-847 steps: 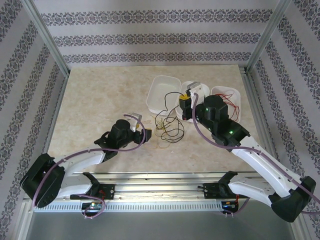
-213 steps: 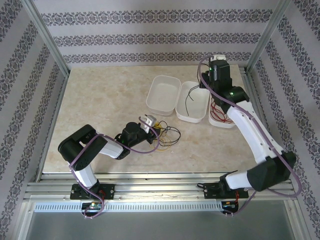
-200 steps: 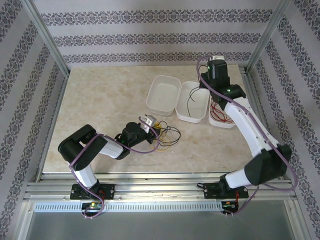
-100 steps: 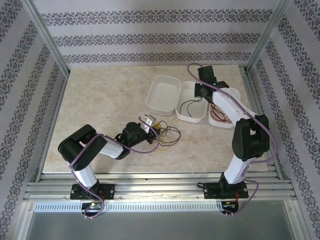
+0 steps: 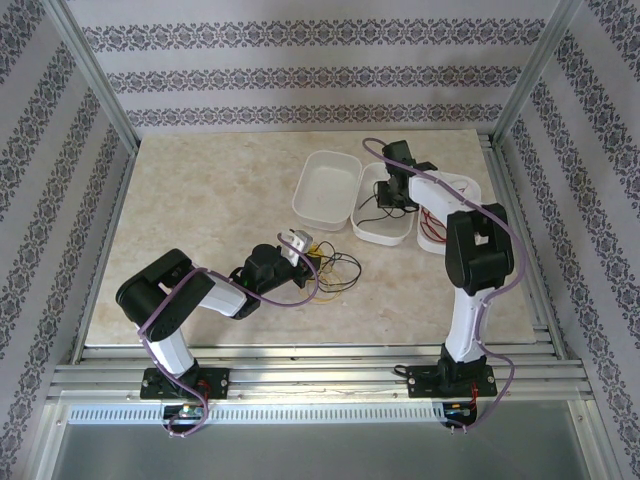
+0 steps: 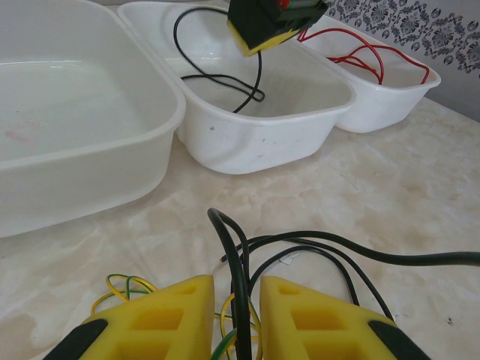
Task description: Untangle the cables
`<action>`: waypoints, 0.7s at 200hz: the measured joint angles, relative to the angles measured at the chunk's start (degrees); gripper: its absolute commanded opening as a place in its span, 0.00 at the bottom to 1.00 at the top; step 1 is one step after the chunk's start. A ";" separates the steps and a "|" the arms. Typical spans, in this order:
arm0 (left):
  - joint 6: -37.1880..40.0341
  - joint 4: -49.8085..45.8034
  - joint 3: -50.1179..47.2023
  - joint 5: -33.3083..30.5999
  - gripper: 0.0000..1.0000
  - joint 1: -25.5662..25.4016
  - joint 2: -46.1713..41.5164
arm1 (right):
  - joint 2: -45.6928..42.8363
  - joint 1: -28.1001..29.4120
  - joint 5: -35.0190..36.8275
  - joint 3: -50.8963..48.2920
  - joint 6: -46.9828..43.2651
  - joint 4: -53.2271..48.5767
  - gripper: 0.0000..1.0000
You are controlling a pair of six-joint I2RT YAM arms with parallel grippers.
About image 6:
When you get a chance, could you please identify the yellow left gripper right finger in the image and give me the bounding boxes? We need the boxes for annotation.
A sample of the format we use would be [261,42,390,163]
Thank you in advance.
[260,276,432,360]

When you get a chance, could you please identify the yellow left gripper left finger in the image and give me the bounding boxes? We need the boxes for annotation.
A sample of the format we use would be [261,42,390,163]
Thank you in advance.
[43,274,216,360]

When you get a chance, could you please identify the green and yellow striped cable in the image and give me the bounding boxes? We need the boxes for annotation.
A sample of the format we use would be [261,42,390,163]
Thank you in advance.
[106,274,263,360]

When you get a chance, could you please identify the red cable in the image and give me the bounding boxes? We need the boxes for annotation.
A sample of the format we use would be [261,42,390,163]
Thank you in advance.
[328,44,386,84]
[298,29,431,86]

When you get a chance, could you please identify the white plastic tray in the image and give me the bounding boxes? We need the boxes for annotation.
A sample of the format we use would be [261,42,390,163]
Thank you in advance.
[298,14,443,134]
[117,0,357,176]
[0,0,188,239]

